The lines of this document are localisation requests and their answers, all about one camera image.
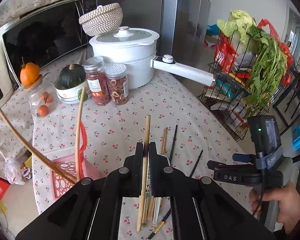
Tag red plastic spoon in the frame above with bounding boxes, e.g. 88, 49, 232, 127
79, 122, 88, 155

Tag black chopstick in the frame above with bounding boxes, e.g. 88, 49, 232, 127
148, 125, 178, 239
189, 150, 203, 178

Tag long wooden chopstick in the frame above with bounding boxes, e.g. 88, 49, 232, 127
75, 87, 85, 181

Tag person right hand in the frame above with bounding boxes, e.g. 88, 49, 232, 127
249, 181, 300, 239

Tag white plastic spoon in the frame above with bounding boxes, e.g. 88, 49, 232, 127
153, 197, 162, 224

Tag wooden chopstick pair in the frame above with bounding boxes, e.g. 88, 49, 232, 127
142, 127, 168, 228

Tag wrapped disposable chopsticks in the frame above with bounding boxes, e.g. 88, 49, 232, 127
141, 186, 154, 228

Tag cherry print tablecloth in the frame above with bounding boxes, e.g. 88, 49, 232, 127
0, 47, 253, 240

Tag pink plastic basket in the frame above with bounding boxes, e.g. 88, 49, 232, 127
51, 153, 102, 201

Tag wooden chopstick far right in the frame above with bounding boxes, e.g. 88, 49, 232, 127
0, 108, 77, 184

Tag leafy green vegetables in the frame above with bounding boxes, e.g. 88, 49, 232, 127
247, 26, 287, 117

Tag jar of dried slices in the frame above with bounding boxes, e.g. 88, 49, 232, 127
105, 63, 129, 106

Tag jar of red goji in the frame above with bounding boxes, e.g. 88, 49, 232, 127
82, 56, 111, 106

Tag glass jar with tangerines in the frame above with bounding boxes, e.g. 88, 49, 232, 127
24, 74, 55, 117

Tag dark green pumpkin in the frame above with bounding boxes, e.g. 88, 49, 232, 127
59, 63, 86, 88

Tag red snack bag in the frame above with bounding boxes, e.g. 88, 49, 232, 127
215, 31, 237, 73

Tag white electric pot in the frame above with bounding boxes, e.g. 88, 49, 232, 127
89, 27, 215, 89

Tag napa cabbage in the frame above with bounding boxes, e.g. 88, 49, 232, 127
217, 10, 256, 55

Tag orange fruit on jar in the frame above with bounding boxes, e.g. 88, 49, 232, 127
20, 59, 40, 86

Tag black microwave oven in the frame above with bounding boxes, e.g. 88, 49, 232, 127
2, 0, 97, 88

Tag stainless refrigerator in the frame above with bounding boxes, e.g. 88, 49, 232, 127
97, 0, 211, 66

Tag black wire rack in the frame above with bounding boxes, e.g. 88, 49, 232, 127
197, 33, 300, 142

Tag white bowl green handle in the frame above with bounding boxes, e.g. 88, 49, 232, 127
55, 78, 91, 104

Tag woven rope basket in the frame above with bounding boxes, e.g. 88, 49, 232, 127
78, 3, 123, 37

